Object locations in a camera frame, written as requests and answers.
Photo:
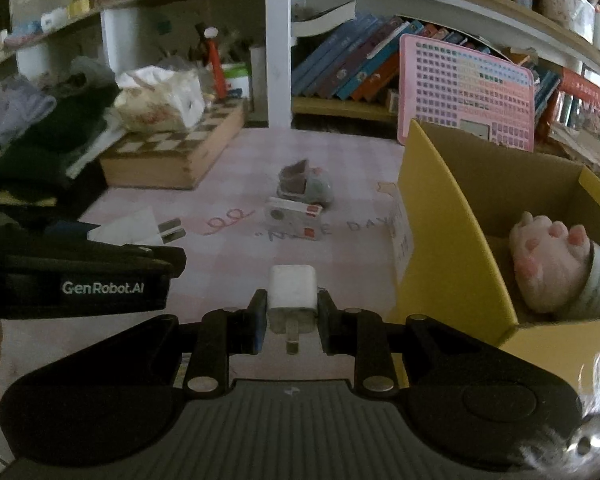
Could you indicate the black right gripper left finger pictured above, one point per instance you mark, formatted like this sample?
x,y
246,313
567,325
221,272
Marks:
x,y
220,335

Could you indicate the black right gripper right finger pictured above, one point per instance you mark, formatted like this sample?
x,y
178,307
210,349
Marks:
x,y
371,342

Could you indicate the white charger plug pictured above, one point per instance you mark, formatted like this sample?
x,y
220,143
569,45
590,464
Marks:
x,y
292,303
140,229

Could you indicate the white small box red label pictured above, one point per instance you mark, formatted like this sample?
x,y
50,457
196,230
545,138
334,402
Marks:
x,y
293,218

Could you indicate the grey toy car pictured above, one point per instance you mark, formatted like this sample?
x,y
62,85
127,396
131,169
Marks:
x,y
305,184

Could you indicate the pink plush pig toy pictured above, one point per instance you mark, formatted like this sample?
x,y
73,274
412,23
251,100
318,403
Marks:
x,y
551,262

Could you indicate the pile of clothes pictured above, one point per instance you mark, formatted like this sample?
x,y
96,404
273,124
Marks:
x,y
50,134

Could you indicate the pink checked table mat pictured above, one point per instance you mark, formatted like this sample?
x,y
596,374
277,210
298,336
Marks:
x,y
230,249

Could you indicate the wooden chess board box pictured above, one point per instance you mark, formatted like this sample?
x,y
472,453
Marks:
x,y
174,160

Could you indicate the yellow cardboard box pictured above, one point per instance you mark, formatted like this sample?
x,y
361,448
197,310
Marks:
x,y
462,196

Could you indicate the floral tissue pack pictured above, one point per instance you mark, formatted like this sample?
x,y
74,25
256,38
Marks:
x,y
153,99

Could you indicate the red pen bottle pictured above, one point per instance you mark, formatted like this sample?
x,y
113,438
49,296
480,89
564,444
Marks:
x,y
210,35

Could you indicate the pink keyboard toy tablet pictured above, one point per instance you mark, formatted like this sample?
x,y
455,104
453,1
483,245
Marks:
x,y
456,87

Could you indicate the row of blue books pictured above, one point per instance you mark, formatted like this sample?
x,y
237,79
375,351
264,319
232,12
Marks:
x,y
357,58

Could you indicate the white bookshelf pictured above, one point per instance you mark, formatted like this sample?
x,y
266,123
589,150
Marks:
x,y
130,34

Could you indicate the stack of papers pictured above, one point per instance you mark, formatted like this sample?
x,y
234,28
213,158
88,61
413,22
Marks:
x,y
582,141

